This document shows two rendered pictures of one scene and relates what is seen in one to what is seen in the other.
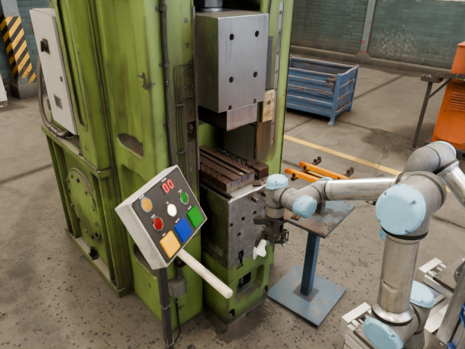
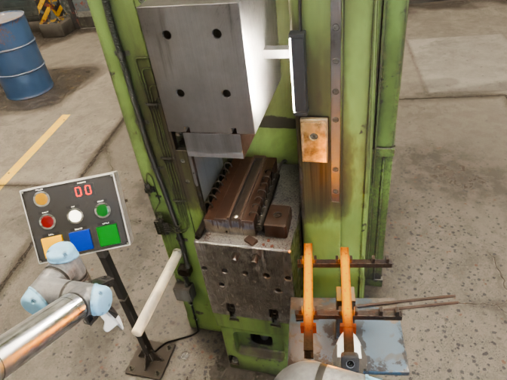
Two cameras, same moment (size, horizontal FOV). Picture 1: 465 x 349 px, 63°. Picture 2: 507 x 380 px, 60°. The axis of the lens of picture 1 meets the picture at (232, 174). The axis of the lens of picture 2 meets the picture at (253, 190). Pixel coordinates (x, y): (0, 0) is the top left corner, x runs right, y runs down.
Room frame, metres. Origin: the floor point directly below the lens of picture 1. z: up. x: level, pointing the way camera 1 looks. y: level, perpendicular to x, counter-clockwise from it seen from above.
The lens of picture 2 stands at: (1.23, -1.20, 2.07)
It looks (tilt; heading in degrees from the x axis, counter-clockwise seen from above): 38 degrees down; 61
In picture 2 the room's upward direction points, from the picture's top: 8 degrees counter-clockwise
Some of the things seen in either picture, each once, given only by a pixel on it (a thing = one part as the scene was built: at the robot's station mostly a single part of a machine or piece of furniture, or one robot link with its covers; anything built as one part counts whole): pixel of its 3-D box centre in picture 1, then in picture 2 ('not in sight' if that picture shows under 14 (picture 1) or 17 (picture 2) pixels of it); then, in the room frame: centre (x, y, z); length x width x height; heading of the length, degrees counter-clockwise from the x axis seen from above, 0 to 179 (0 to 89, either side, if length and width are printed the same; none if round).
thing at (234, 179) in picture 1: (214, 167); (243, 191); (1.88, 0.10, 0.96); 0.42 x 0.20 x 0.09; 42
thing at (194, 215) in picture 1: (194, 217); (109, 234); (1.33, 0.16, 1.01); 0.07 x 0.05 x 0.07; 157
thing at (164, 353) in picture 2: not in sight; (149, 354); (1.29, 0.32, 0.05); 0.22 x 0.22 x 0.09; 42
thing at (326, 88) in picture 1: (309, 87); not in sight; (5.75, -1.16, 0.36); 1.20 x 0.80 x 0.72; 54
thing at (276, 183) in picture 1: (277, 191); (66, 263); (1.17, -0.16, 1.23); 0.09 x 0.08 x 0.11; 42
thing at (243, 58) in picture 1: (221, 55); (232, 48); (1.91, 0.07, 1.56); 0.42 x 0.39 x 0.40; 42
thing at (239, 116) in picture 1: (214, 105); (231, 114); (1.88, 0.10, 1.32); 0.42 x 0.20 x 0.10; 42
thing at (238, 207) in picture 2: (218, 160); (247, 185); (1.90, 0.08, 0.99); 0.42 x 0.05 x 0.01; 42
